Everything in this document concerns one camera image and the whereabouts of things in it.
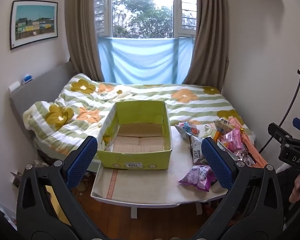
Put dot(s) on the pink striped snack packet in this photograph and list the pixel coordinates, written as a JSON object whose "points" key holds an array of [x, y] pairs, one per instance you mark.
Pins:
{"points": [[231, 140]]}

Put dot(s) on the grey bed headboard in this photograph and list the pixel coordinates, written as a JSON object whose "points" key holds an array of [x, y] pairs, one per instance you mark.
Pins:
{"points": [[42, 85]]}

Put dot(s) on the white table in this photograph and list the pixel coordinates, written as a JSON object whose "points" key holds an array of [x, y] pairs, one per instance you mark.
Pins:
{"points": [[145, 182]]}

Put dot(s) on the white bowl-shaped snack pack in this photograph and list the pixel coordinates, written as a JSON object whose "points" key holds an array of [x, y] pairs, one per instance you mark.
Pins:
{"points": [[225, 125]]}

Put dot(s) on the floral striped blanket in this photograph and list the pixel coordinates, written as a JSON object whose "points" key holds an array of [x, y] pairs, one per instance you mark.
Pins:
{"points": [[140, 95]]}

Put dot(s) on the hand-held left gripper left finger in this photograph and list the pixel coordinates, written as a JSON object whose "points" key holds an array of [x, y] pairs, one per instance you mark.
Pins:
{"points": [[81, 160]]}

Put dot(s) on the framed wall picture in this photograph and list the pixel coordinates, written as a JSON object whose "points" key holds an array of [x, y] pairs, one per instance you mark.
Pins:
{"points": [[33, 23]]}

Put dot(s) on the orange patterned snack bag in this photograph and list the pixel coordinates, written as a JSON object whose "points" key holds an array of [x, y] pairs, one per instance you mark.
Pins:
{"points": [[252, 147]]}

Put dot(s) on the light blue cloth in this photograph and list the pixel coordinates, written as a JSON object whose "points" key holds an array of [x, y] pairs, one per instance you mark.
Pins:
{"points": [[145, 60]]}

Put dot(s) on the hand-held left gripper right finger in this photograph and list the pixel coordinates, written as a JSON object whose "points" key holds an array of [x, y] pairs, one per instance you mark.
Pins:
{"points": [[216, 161]]}

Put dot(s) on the brown cartoon snack packet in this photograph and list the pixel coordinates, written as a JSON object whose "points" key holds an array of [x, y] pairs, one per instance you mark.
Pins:
{"points": [[245, 157]]}

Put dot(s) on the blue and white container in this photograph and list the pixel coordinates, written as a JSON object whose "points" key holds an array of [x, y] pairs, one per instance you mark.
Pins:
{"points": [[27, 79]]}

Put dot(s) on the window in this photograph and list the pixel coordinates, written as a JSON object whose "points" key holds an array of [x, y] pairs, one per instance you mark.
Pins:
{"points": [[145, 7]]}

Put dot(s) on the purple snack packet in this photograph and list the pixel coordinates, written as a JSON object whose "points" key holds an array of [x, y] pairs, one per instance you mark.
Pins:
{"points": [[197, 177]]}

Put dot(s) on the green cardboard box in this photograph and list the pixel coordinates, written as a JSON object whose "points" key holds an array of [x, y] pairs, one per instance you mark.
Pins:
{"points": [[137, 155]]}

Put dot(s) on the red and blue snack packet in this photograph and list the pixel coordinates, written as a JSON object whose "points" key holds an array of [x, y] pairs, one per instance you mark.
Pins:
{"points": [[188, 128]]}

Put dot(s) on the brown curtain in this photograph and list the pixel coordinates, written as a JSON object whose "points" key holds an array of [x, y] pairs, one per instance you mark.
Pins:
{"points": [[82, 30], [207, 42]]}

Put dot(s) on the person's right hand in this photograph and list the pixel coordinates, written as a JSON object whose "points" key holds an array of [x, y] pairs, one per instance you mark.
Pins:
{"points": [[296, 188]]}

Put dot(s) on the white block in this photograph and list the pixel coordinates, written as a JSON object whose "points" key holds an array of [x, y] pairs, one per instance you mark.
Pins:
{"points": [[14, 86]]}

